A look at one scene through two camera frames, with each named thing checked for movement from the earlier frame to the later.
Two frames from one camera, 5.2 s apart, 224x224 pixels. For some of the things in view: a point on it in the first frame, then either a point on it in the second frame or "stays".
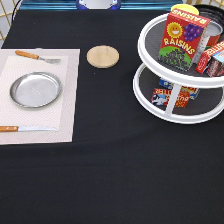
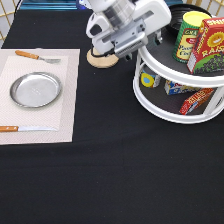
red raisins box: (182, 38) → (207, 52)
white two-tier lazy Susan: (168, 93) stays
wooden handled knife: (25, 129) stays
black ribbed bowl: (211, 12) → (179, 10)
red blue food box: (211, 60) → (195, 100)
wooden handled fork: (37, 57) stays
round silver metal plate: (35, 89) stays
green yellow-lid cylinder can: (185, 8) → (187, 34)
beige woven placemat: (59, 115) stays
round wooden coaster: (102, 56) stays
